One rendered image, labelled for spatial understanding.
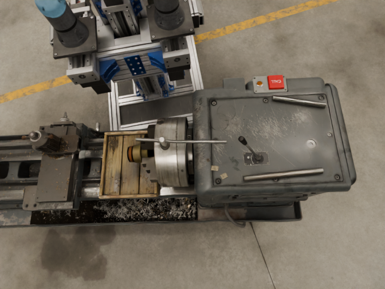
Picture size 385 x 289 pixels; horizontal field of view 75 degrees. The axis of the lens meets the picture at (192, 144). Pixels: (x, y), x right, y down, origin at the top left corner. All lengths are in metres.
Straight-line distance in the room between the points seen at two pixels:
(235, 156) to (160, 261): 1.45
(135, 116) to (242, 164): 1.45
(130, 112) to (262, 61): 1.39
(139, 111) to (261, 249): 1.52
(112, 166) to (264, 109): 0.84
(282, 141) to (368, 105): 1.88
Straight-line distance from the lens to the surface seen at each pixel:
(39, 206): 1.51
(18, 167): 1.74
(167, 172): 1.02
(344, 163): 1.06
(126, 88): 2.39
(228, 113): 1.01
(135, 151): 1.14
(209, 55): 2.72
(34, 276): 2.62
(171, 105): 2.22
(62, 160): 1.45
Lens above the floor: 2.17
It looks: 72 degrees down
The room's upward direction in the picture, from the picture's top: 11 degrees counter-clockwise
